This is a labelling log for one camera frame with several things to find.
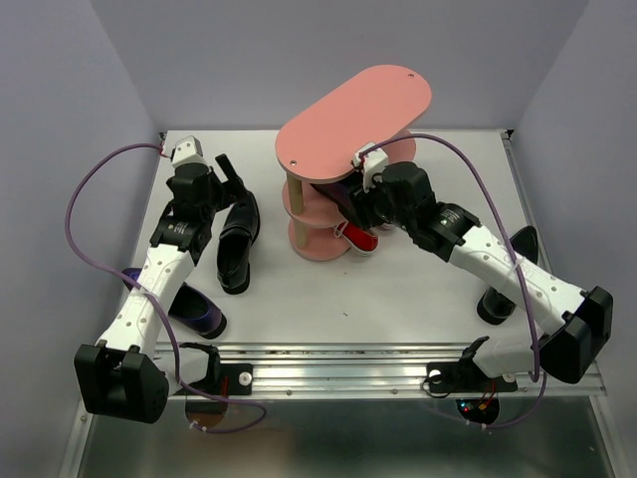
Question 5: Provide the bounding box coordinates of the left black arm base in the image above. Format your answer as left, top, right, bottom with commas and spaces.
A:
179, 343, 253, 397

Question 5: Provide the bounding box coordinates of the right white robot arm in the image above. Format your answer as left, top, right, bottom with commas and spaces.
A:
351, 158, 613, 388

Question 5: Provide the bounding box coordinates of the aluminium mounting rail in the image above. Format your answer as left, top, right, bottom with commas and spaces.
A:
148, 343, 608, 400

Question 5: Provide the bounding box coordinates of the black loafer right side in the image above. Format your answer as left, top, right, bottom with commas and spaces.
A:
477, 225, 539, 326

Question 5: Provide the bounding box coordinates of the black loafer left side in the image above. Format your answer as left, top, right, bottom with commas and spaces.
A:
216, 191, 261, 295

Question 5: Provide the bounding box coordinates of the purple loafer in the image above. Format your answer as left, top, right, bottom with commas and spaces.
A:
311, 180, 365, 227
120, 267, 229, 341

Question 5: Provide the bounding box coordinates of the red sneaker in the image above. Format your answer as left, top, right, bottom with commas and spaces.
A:
333, 221, 379, 255

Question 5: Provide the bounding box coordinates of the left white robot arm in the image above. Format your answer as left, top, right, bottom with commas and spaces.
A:
74, 154, 247, 423

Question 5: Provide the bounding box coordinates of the black loafer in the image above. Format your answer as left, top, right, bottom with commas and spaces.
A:
216, 191, 261, 295
477, 225, 539, 326

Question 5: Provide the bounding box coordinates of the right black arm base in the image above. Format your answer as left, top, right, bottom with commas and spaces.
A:
422, 336, 518, 396

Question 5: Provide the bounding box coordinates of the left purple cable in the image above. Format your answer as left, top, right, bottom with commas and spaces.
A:
64, 143, 269, 434

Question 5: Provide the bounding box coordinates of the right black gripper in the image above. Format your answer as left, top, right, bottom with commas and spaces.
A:
343, 170, 415, 233

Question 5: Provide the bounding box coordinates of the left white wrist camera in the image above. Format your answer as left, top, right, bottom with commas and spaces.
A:
170, 135, 206, 169

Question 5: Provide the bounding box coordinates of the pink three-tier shoe shelf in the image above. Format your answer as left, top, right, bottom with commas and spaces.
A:
275, 65, 432, 262

